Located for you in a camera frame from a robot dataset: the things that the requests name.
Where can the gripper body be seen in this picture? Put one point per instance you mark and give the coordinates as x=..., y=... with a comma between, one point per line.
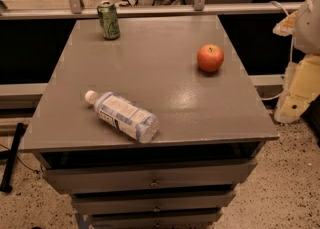
x=309, y=26

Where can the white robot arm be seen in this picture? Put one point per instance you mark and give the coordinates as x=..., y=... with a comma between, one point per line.
x=304, y=27

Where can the red apple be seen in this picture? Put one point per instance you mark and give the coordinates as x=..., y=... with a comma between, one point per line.
x=210, y=58

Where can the grey drawer cabinet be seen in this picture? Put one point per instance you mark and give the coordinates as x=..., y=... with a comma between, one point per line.
x=203, y=116

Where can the top grey drawer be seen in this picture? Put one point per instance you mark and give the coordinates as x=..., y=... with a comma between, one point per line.
x=152, y=176

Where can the grey drawer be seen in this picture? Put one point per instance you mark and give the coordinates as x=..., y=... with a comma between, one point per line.
x=160, y=220
x=154, y=203
x=152, y=176

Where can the middle grey drawer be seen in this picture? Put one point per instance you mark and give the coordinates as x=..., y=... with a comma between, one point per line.
x=154, y=203

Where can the clear plastic water bottle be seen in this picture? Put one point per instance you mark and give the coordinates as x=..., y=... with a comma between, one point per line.
x=124, y=115

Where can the bottom grey drawer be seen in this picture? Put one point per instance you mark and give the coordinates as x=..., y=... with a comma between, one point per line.
x=160, y=220

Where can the green soda can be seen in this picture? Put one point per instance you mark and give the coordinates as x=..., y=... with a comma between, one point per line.
x=108, y=18

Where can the black stand leg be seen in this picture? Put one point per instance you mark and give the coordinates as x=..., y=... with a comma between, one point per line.
x=9, y=156

